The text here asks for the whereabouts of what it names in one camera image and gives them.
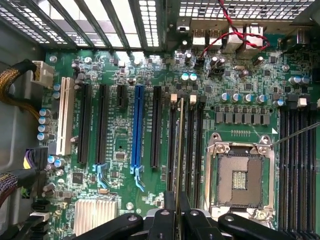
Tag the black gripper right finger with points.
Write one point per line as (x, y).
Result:
(197, 225)

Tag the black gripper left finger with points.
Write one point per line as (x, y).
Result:
(160, 225)

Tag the black RAM slot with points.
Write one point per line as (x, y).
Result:
(171, 150)
(314, 175)
(185, 125)
(200, 150)
(282, 175)
(293, 175)
(303, 175)
(191, 150)

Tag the metal framed CPU socket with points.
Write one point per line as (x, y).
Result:
(225, 175)

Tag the metal socket cover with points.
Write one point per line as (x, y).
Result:
(261, 215)

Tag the silver finned heatsink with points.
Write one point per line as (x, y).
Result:
(95, 213)

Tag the green Dell motherboard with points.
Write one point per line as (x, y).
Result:
(120, 140)

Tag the long black expansion slot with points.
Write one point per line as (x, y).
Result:
(84, 125)
(156, 125)
(102, 125)

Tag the blue expansion slot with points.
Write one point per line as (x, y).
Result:
(137, 125)

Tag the thin metal locking lever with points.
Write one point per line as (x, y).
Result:
(295, 134)

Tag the short black expansion slot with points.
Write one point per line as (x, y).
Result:
(122, 96)

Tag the white expansion slot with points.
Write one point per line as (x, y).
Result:
(64, 117)

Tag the open metal PC case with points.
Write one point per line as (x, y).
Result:
(17, 120)

